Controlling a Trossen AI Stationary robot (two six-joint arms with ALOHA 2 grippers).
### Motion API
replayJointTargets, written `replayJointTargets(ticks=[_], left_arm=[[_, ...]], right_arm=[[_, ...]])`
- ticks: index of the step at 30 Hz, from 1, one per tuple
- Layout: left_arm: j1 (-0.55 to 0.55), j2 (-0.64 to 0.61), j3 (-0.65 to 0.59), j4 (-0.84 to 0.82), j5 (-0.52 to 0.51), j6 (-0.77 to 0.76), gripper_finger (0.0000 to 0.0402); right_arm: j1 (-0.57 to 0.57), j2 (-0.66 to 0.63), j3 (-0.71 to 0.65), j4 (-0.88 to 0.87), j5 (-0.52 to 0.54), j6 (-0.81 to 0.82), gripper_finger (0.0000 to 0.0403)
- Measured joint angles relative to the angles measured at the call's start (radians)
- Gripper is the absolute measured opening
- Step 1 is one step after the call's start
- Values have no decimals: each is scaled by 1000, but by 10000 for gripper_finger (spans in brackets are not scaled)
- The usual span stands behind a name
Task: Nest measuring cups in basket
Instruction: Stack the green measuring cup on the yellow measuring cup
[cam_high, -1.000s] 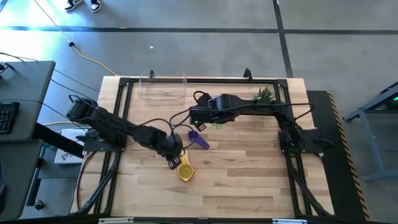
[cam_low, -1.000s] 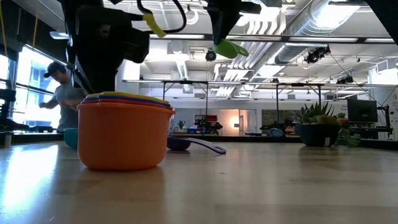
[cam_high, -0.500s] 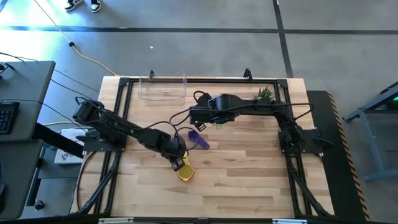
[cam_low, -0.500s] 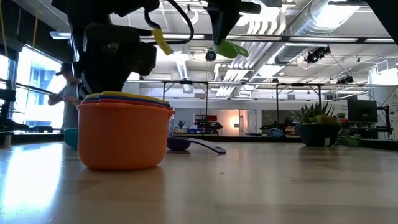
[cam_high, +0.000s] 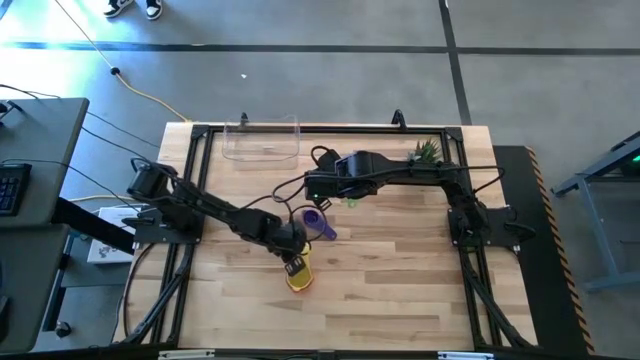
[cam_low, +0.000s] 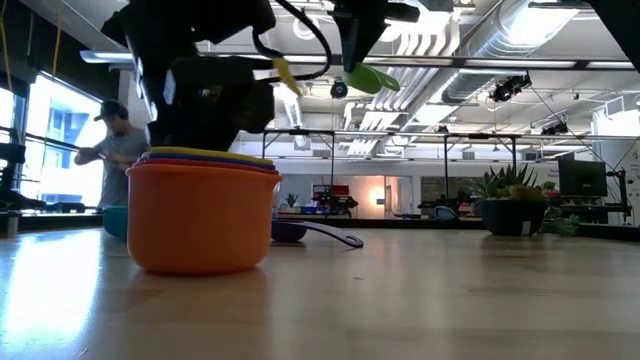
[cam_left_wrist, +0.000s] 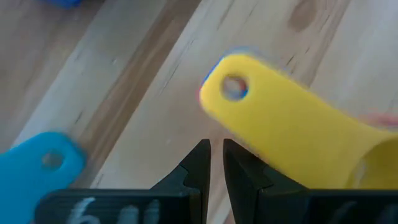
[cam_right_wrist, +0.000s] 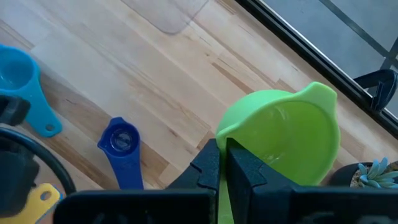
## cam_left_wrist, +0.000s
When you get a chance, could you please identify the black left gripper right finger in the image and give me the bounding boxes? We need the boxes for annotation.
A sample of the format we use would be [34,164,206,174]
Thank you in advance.
[223,138,398,224]

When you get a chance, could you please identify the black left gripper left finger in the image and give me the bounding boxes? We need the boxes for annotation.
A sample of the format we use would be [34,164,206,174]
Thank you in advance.
[34,139,212,224]

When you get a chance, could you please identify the light blue measuring cup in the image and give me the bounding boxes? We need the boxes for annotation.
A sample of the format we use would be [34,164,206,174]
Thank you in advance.
[0,131,88,224]

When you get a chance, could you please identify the dark blue measuring cup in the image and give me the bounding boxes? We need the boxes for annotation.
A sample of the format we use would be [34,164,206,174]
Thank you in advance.
[46,0,83,9]

